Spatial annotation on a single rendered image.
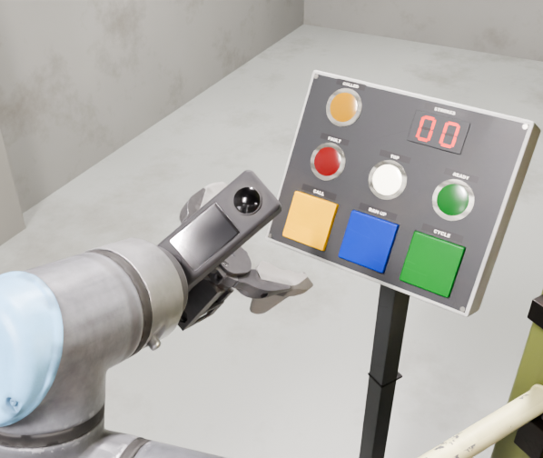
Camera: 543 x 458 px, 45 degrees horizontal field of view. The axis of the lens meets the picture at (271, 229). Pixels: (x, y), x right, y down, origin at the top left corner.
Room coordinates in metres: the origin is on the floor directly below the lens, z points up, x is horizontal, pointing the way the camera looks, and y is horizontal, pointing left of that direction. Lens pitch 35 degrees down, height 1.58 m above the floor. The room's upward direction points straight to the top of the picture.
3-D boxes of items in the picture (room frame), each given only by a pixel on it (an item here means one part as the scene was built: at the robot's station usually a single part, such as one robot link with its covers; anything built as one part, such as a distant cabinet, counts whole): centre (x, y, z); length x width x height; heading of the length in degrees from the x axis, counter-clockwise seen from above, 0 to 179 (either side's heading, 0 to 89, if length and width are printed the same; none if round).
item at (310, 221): (0.84, -0.06, 1.01); 0.07 x 0.05 x 0.07; 57
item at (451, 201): (0.77, -0.25, 1.09); 0.05 x 0.03 x 0.04; 32
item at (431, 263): (0.73, -0.23, 1.01); 0.07 x 0.05 x 0.07; 57
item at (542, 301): (0.85, -0.49, 0.80); 0.06 x 0.03 x 0.04; 32
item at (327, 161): (0.88, -0.09, 1.09); 0.05 x 0.03 x 0.04; 32
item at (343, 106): (0.91, -0.11, 1.16); 0.05 x 0.03 x 0.04; 32
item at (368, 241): (0.79, -0.15, 1.01); 0.07 x 0.05 x 0.07; 57
